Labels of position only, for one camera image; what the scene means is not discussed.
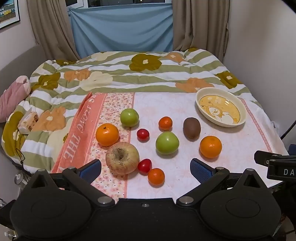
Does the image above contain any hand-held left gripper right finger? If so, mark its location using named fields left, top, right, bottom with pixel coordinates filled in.
left=176, top=158, right=267, bottom=207

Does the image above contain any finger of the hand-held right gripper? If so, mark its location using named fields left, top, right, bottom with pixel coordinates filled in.
left=254, top=150, right=279, bottom=166

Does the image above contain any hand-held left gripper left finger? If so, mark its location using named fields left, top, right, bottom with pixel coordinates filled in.
left=30, top=159, right=115, bottom=208

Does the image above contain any large orange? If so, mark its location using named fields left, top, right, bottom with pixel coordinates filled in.
left=96, top=123, right=120, bottom=147
left=199, top=136, right=223, bottom=159

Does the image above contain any large red-yellow apple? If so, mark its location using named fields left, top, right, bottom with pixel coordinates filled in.
left=105, top=142, right=140, bottom=175

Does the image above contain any green apple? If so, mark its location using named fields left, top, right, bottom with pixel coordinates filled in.
left=155, top=131, right=180, bottom=155
left=120, top=108, right=139, bottom=127

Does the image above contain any small mandarin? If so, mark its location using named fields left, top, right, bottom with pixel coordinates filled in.
left=158, top=116, right=173, bottom=131
left=148, top=168, right=165, bottom=186

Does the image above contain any cream bowl with bear print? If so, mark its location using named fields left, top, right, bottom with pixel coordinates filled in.
left=196, top=87, right=247, bottom=128

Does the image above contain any brown kiwi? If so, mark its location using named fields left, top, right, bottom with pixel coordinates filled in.
left=183, top=117, right=201, bottom=139

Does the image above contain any red cherry tomato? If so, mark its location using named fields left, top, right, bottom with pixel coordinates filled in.
left=136, top=128, right=150, bottom=142
left=137, top=159, right=152, bottom=175

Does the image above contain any pink floral towel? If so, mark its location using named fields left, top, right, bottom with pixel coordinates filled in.
left=51, top=91, right=289, bottom=200

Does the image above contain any tissue pack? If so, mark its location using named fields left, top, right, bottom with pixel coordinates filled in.
left=18, top=109, right=39, bottom=134

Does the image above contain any pink pillow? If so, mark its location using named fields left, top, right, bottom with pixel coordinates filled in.
left=0, top=75, right=31, bottom=123

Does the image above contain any striped flower-print blanket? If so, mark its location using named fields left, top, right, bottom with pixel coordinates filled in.
left=1, top=47, right=289, bottom=173

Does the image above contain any grey headboard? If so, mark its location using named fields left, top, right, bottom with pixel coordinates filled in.
left=0, top=44, right=48, bottom=98

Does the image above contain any blue cloth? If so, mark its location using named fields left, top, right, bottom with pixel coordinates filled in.
left=69, top=3, right=174, bottom=59

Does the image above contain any beige curtain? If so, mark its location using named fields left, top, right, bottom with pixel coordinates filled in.
left=172, top=0, right=230, bottom=63
left=26, top=0, right=81, bottom=62

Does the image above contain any window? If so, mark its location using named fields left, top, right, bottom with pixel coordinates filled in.
left=65, top=0, right=173, bottom=10

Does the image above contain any black cable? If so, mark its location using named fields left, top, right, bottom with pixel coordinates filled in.
left=279, top=120, right=296, bottom=140

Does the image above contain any black cord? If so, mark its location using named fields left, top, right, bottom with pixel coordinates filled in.
left=15, top=148, right=26, bottom=173

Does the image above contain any framed wall picture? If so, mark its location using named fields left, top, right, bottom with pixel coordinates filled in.
left=0, top=0, right=21, bottom=29

